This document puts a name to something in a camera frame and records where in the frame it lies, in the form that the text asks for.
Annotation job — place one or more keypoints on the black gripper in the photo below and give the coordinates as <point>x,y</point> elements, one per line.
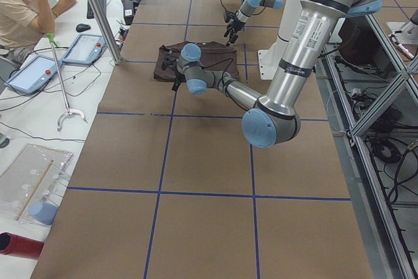
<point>236,25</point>
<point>179,80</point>

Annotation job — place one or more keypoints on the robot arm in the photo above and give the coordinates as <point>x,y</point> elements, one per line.
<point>248,7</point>
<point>271,118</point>

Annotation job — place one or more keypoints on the teach pendant far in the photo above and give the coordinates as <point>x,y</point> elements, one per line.
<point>85,50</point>

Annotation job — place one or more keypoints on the teach pendant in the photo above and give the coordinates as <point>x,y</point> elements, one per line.
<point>33,76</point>
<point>85,50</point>

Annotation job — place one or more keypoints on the brown paper table cover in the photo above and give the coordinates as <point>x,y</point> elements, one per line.
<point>166,185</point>

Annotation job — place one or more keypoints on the black computer mouse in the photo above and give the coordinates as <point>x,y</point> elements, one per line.
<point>82,28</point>

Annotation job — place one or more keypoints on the metal reacher grabber tool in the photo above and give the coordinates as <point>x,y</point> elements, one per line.
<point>69,111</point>

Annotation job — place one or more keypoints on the teach pendant near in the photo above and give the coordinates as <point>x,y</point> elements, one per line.
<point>33,76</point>

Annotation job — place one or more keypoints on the cardboard in plastic sleeve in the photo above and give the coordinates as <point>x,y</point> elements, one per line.
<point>31,157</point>

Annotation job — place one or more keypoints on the seated person beige shirt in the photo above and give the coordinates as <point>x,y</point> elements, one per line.
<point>25,22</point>

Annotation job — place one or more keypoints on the light blue plastic cup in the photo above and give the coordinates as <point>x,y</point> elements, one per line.
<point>43,212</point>

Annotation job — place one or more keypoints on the red cylinder bottle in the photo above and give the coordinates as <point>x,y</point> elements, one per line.
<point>19,246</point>

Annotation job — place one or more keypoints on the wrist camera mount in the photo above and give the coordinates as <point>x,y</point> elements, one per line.
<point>228,16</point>
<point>169,62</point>

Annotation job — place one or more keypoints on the aluminium frame post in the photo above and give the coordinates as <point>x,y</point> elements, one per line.
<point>106,31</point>

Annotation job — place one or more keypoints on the aluminium frame rail structure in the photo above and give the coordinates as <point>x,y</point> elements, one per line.
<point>368,77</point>

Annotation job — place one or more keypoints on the clear wire rack wooden dowel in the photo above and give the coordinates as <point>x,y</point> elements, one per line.
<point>47,184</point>

